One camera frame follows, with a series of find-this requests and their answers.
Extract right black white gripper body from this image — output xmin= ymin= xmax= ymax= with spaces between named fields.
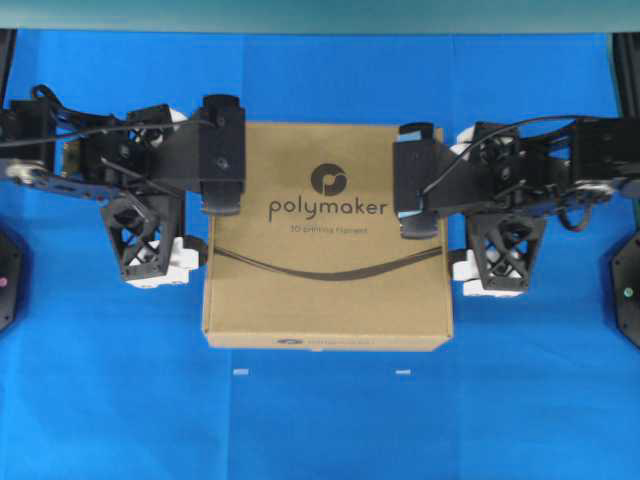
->
xmin=449 ymin=122 xmax=575 ymax=298

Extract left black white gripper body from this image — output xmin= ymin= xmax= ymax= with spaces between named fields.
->
xmin=59 ymin=104 xmax=206 ymax=289

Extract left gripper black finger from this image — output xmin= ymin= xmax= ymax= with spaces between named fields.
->
xmin=202 ymin=94 xmax=245 ymax=125
xmin=200 ymin=181 xmax=244 ymax=216

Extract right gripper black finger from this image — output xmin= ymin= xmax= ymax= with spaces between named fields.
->
xmin=397 ymin=210 xmax=439 ymax=239
xmin=397 ymin=122 xmax=434 ymax=143

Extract brown polymaker cardboard box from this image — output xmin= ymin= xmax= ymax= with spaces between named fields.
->
xmin=202 ymin=122 xmax=454 ymax=352

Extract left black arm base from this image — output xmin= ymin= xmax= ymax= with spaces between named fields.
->
xmin=0 ymin=231 xmax=23 ymax=330

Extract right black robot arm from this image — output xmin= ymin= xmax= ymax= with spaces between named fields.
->
xmin=393 ymin=115 xmax=639 ymax=296

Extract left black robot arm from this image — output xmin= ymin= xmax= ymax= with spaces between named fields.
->
xmin=1 ymin=84 xmax=246 ymax=288

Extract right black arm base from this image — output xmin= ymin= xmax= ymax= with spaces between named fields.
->
xmin=611 ymin=232 xmax=640 ymax=348

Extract right black frame post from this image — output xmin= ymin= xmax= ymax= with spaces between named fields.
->
xmin=612 ymin=32 xmax=639 ymax=118

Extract black frame post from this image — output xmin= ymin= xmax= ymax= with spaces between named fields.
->
xmin=612 ymin=32 xmax=639 ymax=118
xmin=0 ymin=28 xmax=18 ymax=106

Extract left black frame post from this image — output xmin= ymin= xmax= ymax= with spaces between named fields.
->
xmin=0 ymin=28 xmax=18 ymax=106

